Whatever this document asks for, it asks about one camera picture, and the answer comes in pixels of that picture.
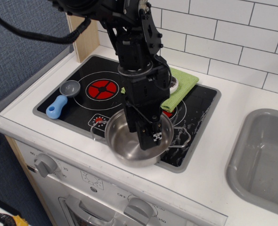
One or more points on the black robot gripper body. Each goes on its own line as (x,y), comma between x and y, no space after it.
(146,89)

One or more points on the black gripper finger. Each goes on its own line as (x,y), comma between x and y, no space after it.
(149,133)
(131,117)

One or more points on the stainless steel pot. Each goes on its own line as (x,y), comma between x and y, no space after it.
(125,145)

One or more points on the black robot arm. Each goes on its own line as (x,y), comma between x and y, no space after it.
(129,25)

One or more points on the white toy mushroom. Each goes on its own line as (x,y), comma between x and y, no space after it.
(174,85)

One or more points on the green folded cloth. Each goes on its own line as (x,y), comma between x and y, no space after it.
(186,83)

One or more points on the blue grey toy scoop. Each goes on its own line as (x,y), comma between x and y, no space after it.
(68,89)

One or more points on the grey right oven knob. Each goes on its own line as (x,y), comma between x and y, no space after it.
(139,210)

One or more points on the grey oven knob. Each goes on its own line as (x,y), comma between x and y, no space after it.
(45,165)
(139,210)

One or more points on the white toy oven front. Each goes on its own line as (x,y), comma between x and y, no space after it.
(77,198)

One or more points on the grey left oven knob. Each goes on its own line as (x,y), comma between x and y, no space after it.
(45,165)

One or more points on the grey sink basin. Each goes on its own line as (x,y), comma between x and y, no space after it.
(252,172)

